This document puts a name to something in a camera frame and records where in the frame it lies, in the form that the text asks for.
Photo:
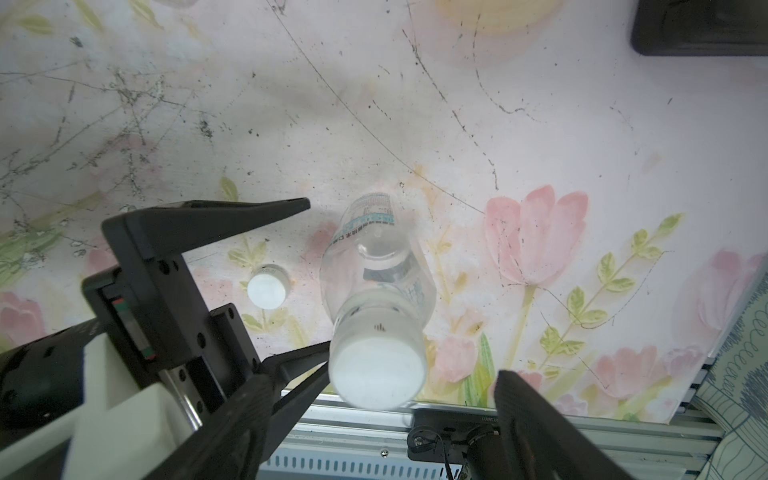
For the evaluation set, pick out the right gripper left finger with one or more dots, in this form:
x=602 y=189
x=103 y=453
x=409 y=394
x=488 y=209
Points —
x=233 y=443

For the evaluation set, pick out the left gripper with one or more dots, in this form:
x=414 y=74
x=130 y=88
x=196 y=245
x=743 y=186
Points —
x=150 y=306

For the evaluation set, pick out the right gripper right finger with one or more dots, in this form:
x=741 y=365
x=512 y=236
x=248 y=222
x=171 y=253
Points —
x=539 y=442

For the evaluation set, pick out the short clear plastic bottle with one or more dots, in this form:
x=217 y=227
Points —
x=374 y=251

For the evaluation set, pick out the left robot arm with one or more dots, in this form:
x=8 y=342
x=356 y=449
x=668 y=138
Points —
x=43 y=380

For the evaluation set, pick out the floral pink table mat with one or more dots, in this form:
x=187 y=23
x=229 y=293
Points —
x=591 y=216

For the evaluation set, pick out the black plastic tool case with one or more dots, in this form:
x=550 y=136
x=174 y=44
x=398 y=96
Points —
x=700 y=28

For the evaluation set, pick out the white slotted cable duct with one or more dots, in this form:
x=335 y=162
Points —
x=298 y=464

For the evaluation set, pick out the aluminium mounting rail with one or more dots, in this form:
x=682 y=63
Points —
x=334 y=440

